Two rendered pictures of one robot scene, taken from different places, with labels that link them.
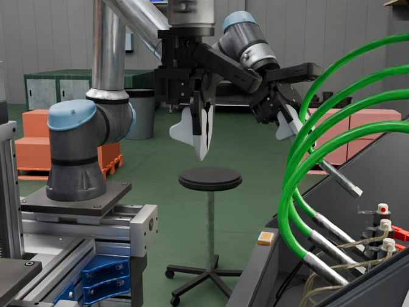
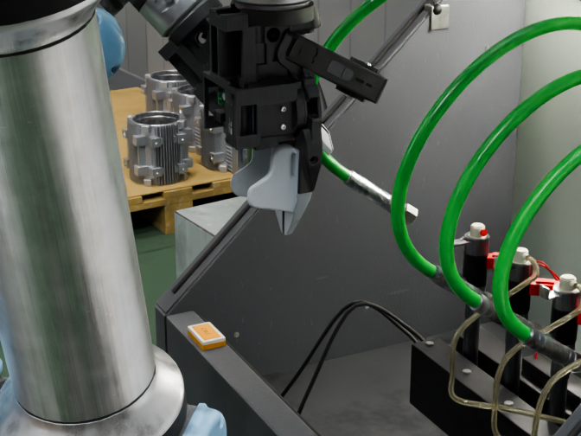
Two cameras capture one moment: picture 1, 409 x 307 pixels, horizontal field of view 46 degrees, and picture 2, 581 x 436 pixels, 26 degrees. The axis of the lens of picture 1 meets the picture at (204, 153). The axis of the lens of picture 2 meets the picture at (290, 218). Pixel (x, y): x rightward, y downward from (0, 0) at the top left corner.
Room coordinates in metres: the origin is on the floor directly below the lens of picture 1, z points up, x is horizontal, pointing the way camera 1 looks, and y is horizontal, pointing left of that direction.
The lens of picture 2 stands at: (-0.01, 0.74, 1.65)
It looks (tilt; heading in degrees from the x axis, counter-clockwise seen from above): 21 degrees down; 316
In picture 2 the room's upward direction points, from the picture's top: straight up
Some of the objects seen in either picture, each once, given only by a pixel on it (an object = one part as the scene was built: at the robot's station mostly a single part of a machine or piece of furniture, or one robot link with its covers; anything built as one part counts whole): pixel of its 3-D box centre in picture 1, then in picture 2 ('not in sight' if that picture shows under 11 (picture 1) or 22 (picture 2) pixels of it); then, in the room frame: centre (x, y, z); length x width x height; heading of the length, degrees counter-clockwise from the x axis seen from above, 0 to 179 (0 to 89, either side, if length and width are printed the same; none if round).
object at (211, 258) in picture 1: (210, 231); not in sight; (2.61, -0.04, 0.35); 0.58 x 0.56 x 0.70; 81
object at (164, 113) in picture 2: not in sight; (104, 132); (3.90, -1.97, 0.19); 1.37 x 0.94 x 0.38; 170
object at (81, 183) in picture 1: (75, 173); not in sight; (1.18, 0.33, 1.09); 0.15 x 0.15 x 0.10
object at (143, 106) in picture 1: (137, 113); not in sight; (7.22, 1.02, 0.37); 0.59 x 0.58 x 0.73; 104
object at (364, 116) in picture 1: (342, 137); not in sight; (5.42, -1.59, 0.34); 1.17 x 0.83 x 0.68; 79
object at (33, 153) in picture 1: (66, 143); not in sight; (5.19, 1.53, 0.32); 1.10 x 0.81 x 0.65; 78
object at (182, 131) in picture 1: (187, 134); (276, 193); (0.76, 0.03, 1.27); 0.06 x 0.03 x 0.09; 73
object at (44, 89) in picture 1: (97, 92); not in sight; (9.77, 2.17, 0.42); 2.13 x 1.94 x 0.84; 80
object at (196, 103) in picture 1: (198, 106); (301, 143); (0.74, 0.01, 1.32); 0.05 x 0.02 x 0.09; 163
